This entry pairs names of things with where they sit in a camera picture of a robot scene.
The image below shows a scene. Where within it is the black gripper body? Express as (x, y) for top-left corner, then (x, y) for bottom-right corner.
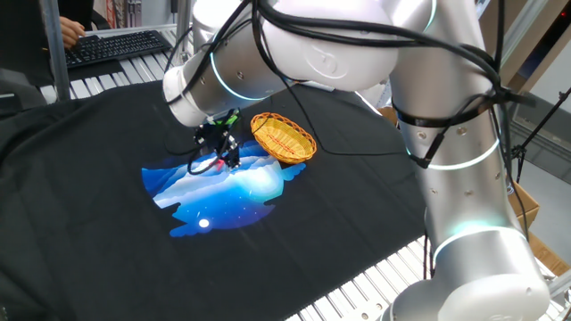
(208, 116), (240, 146)

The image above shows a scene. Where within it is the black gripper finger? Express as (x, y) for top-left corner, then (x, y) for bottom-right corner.
(223, 135), (243, 171)
(194, 126), (219, 152)

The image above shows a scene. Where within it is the bare person hand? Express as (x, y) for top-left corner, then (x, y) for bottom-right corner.
(60, 16), (87, 49)

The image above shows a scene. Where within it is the orange yellow woven basket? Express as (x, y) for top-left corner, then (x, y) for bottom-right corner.
(249, 111), (319, 166)

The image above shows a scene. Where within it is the black computer keyboard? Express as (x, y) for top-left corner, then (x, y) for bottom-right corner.
(64, 29), (174, 69)

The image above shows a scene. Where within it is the black tripod stand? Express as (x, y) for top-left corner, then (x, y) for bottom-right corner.
(510, 86), (571, 184)

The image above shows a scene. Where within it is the green flange ring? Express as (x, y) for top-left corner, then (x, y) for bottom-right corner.
(212, 111), (241, 128)

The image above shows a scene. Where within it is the aluminium frame post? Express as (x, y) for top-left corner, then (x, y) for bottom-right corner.
(42, 0), (73, 102)
(498, 0), (550, 69)
(176, 0), (194, 54)

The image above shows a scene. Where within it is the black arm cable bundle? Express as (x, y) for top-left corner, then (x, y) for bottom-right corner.
(163, 0), (539, 277)

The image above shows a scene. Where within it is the black arm strap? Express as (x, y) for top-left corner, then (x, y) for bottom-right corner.
(394, 91), (506, 131)

